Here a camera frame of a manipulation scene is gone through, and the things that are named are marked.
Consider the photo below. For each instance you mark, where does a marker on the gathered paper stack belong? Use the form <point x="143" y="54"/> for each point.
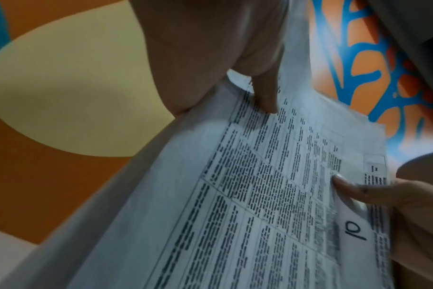
<point x="238" y="197"/>

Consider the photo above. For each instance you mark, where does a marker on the person's left hand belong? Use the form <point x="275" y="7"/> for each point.
<point x="209" y="42"/>

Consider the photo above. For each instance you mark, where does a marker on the person's right hand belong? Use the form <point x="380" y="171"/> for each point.
<point x="416" y="220"/>

